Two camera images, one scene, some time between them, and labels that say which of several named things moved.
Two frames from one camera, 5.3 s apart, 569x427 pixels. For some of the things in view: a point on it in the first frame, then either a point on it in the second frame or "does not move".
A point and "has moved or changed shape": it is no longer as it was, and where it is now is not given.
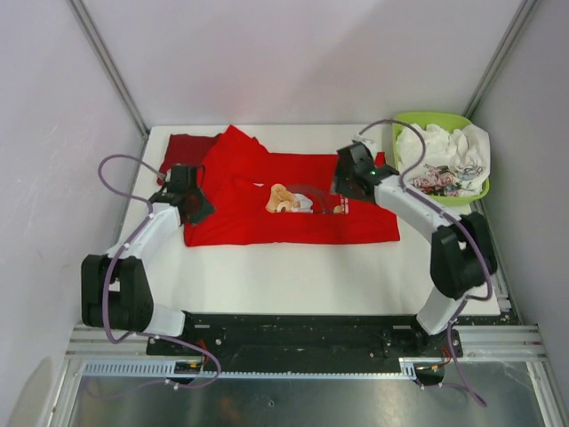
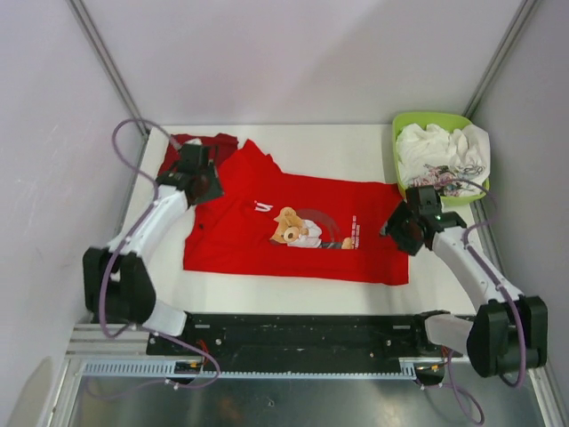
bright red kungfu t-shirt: x=265 y=199 has moved or changed shape
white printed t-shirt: x=455 y=164 does not move
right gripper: x=339 y=184 → x=393 y=229
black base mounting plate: x=301 y=342 does not move
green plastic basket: x=451 y=120 does not move
